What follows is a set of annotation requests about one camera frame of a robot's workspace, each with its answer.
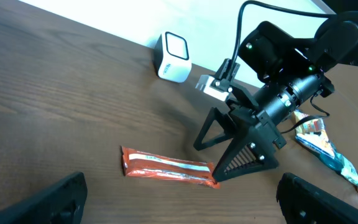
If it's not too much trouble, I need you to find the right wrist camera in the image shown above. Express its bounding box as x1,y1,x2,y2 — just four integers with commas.
195,75,231,101

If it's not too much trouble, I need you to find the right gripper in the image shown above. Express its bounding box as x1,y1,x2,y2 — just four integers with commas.
193,64,334,182

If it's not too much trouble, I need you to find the red snack bar wrapper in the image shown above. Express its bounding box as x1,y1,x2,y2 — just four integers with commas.
121,146,220,189

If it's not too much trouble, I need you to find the yellow snack bag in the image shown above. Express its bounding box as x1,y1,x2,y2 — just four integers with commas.
295,118,335,159

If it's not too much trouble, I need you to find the teal wet wipes pack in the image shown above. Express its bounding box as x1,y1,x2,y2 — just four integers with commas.
318,151,358,188

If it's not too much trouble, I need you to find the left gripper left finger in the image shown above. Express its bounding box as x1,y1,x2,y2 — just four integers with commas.
0,172,88,224

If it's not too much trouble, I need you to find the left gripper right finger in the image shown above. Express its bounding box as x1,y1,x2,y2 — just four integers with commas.
276,172,358,224

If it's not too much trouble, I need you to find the white barcode scanner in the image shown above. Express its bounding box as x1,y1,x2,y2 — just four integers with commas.
153,31,192,83

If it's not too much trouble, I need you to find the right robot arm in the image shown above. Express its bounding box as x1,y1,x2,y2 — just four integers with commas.
194,11,358,182

